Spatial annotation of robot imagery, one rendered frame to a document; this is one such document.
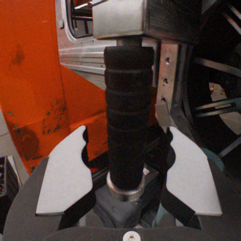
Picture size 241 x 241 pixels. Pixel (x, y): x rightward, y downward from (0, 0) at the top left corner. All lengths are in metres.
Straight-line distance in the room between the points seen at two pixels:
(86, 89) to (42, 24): 0.22
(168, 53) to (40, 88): 0.30
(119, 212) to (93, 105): 0.37
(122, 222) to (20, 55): 0.55
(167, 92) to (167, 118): 0.06
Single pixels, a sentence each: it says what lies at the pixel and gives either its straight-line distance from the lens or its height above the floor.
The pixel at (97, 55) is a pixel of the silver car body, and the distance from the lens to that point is 0.86.
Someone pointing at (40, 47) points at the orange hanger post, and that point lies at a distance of 0.37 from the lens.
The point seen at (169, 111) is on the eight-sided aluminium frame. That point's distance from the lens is 0.34.
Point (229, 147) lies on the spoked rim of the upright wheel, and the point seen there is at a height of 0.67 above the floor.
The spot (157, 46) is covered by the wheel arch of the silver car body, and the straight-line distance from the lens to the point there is 0.60.
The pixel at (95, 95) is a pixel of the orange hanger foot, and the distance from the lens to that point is 0.48.
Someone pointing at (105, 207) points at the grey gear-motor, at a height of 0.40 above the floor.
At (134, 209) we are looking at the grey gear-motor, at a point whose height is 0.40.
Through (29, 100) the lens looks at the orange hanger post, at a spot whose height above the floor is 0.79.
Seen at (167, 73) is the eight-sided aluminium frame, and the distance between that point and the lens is 0.33.
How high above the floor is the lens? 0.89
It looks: 28 degrees down
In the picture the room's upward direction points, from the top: straight up
